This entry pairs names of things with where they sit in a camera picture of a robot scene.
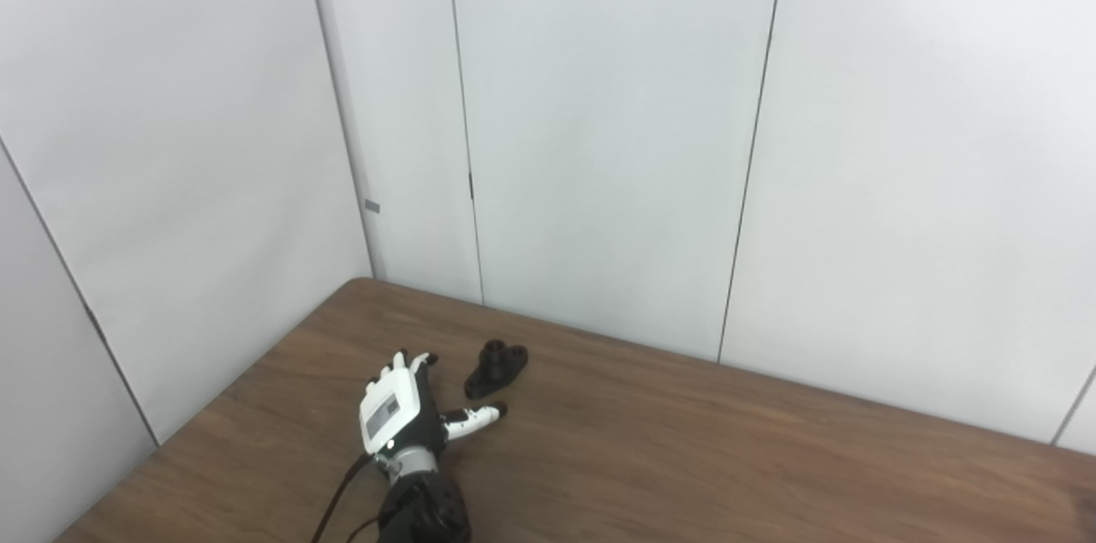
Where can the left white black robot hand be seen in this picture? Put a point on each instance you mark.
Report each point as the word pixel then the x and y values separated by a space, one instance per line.
pixel 394 410

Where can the black flanged holder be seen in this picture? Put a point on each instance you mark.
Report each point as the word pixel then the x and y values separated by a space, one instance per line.
pixel 495 367

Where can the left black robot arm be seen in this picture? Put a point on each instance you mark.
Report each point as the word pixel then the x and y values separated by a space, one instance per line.
pixel 424 500

